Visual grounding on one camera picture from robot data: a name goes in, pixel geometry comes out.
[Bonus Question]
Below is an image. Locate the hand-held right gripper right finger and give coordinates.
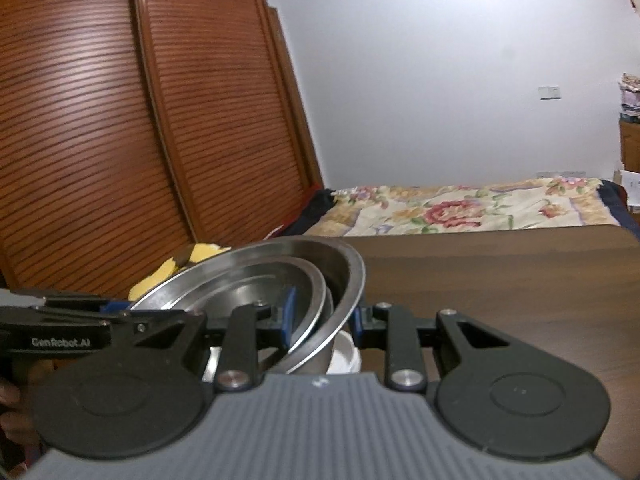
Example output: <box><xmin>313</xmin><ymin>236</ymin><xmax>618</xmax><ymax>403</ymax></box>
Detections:
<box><xmin>351</xmin><ymin>302</ymin><xmax>584</xmax><ymax>392</ymax></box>

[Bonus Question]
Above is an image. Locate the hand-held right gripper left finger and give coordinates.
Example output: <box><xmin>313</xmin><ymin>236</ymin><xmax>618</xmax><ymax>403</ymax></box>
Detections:
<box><xmin>62</xmin><ymin>286</ymin><xmax>299</xmax><ymax>393</ymax></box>

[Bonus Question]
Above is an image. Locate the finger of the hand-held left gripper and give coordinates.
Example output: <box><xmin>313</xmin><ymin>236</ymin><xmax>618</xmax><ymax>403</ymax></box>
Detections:
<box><xmin>101</xmin><ymin>309</ymin><xmax>189</xmax><ymax>349</ymax></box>
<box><xmin>11</xmin><ymin>288</ymin><xmax>133</xmax><ymax>314</ymax></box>

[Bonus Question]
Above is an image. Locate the large floral square plate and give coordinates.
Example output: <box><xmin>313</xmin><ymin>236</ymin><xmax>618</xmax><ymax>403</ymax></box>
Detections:
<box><xmin>201</xmin><ymin>331</ymin><xmax>363</xmax><ymax>382</ymax></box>

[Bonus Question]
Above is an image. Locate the medium steel bowl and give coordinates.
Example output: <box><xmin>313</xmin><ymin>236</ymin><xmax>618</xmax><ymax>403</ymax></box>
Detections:
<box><xmin>147</xmin><ymin>256</ymin><xmax>335</xmax><ymax>361</ymax></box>

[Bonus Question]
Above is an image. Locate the large steel bowl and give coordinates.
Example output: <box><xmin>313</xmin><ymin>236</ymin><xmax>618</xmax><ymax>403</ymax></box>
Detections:
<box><xmin>129</xmin><ymin>235</ymin><xmax>367</xmax><ymax>376</ymax></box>

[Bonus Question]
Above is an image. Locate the small steel bowl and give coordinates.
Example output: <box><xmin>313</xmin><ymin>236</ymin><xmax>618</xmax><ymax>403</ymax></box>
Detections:
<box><xmin>170</xmin><ymin>272</ymin><xmax>288</xmax><ymax>322</ymax></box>

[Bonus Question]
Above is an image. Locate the person's left hand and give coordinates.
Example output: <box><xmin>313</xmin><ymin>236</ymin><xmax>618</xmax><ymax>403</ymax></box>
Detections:
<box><xmin>0</xmin><ymin>377</ymin><xmax>41</xmax><ymax>462</ymax></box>

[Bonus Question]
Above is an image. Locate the yellow plush toy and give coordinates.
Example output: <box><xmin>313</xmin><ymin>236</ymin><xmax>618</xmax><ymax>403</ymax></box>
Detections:
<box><xmin>129</xmin><ymin>242</ymin><xmax>232</xmax><ymax>302</ymax></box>

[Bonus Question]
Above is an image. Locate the dark navy red cloth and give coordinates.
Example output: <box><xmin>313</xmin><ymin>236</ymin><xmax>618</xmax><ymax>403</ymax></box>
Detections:
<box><xmin>269</xmin><ymin>185</ymin><xmax>337</xmax><ymax>239</ymax></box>

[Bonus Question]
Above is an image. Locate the floral bed blanket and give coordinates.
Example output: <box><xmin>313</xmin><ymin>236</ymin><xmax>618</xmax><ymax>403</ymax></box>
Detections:
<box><xmin>300</xmin><ymin>176</ymin><xmax>621</xmax><ymax>239</ymax></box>

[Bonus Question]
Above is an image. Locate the wooden louvered wardrobe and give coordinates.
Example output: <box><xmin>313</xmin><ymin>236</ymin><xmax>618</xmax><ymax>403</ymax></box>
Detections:
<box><xmin>0</xmin><ymin>0</ymin><xmax>327</xmax><ymax>301</ymax></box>

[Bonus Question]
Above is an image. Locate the dark blue cloth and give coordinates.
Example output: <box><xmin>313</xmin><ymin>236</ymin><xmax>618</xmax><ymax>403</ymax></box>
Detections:
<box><xmin>597</xmin><ymin>179</ymin><xmax>640</xmax><ymax>242</ymax></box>

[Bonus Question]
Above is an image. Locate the white paper bag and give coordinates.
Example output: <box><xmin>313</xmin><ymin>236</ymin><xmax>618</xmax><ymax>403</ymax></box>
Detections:
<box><xmin>614</xmin><ymin>167</ymin><xmax>640</xmax><ymax>214</ymax></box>

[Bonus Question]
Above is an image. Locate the wooden cabinet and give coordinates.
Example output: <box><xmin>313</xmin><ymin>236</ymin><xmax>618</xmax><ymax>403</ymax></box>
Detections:
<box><xmin>618</xmin><ymin>119</ymin><xmax>640</xmax><ymax>172</ymax></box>

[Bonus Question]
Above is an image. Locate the stack of folded cloths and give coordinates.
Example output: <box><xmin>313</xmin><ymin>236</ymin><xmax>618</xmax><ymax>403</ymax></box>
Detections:
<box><xmin>617</xmin><ymin>72</ymin><xmax>640</xmax><ymax>124</ymax></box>

